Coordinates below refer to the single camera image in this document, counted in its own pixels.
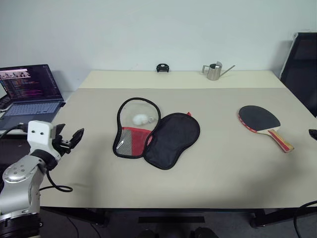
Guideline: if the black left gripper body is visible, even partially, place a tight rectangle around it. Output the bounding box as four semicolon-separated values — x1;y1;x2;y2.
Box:
51;133;75;157

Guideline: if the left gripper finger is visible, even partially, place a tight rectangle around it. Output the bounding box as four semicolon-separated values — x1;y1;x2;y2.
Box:
68;127;85;150
54;123;66;138

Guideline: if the black rubber table tennis paddle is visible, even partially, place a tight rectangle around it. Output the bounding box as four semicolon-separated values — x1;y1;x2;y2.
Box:
238;105;295;154

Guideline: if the black red paddle case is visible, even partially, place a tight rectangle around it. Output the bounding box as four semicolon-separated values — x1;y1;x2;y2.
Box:
112;97;201;171

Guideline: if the white side desk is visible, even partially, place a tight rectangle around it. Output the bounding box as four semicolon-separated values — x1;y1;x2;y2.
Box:
0;90;75;136

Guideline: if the grey open laptop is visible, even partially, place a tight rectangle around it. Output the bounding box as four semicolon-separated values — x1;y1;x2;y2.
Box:
0;64;66;131

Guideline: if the black device beside laptop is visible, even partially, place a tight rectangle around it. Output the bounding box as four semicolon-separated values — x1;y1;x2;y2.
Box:
0;96;12;110

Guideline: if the white ping pong ball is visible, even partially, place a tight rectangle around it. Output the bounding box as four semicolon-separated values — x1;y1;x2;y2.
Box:
132;114;158;125

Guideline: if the black office chair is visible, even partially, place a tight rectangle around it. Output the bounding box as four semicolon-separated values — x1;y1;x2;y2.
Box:
279;32;317;119

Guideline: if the small black clamp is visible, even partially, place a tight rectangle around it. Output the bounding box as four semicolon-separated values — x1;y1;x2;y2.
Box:
156;63;170;74

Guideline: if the steel watering can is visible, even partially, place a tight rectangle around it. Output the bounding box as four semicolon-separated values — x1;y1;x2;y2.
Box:
201;60;236;81

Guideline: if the dark rounded shape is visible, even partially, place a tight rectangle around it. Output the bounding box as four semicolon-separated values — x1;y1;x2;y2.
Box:
190;226;220;238

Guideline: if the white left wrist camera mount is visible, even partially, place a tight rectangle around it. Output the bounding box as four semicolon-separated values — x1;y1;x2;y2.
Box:
26;120;62;158

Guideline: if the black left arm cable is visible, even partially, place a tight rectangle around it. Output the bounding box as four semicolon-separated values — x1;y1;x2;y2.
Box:
0;122;74;193

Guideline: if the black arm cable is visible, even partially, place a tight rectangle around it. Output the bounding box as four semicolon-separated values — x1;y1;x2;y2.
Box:
293;200;317;238
0;122;74;193

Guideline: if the black table leg frame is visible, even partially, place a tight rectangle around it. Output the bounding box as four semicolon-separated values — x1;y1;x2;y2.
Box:
41;207;109;225
249;208;306;229

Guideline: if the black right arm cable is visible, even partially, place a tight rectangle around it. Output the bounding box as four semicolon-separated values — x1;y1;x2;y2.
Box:
293;200;317;238

